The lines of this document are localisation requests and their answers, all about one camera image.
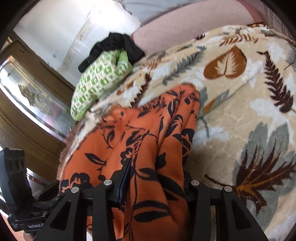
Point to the green white patterned pillow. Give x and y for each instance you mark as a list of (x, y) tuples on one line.
[(107, 71)]

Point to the beige leaf print blanket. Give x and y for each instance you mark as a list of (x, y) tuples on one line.
[(245, 130)]

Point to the orange black floral garment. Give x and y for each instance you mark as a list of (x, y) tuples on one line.
[(155, 139)]

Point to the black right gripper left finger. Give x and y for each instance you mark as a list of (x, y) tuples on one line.
[(67, 221)]

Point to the wooden glass cabinet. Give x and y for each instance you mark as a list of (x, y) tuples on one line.
[(35, 107)]

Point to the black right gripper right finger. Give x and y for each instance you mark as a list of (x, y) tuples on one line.
[(233, 220)]

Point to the pink quilted mattress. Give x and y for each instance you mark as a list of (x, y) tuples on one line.
[(191, 21)]

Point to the black cloth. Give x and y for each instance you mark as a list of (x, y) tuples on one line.
[(114, 41)]

